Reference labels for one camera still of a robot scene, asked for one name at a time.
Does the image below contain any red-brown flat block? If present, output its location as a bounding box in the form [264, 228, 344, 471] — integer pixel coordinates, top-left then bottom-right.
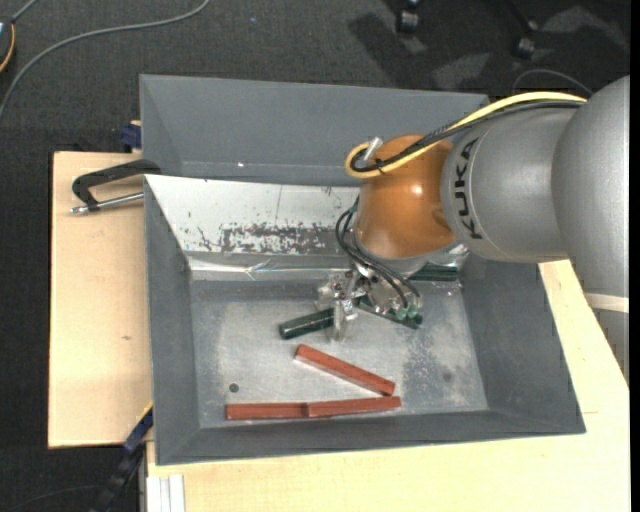
[304, 396, 403, 419]
[292, 343, 397, 398]
[224, 402, 309, 422]

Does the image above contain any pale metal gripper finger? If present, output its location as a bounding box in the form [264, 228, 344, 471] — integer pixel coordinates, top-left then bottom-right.
[314, 280, 341, 312]
[327, 298, 358, 344]

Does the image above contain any grey metal bin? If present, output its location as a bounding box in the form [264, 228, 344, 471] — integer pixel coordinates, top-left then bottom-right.
[138, 73, 587, 466]

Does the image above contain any dark green flat block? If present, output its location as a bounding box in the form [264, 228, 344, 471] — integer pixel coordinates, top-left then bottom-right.
[278, 308, 337, 342]
[411, 265, 460, 283]

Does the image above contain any pale wood board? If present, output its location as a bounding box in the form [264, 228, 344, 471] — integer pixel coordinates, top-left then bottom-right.
[47, 151, 154, 449]

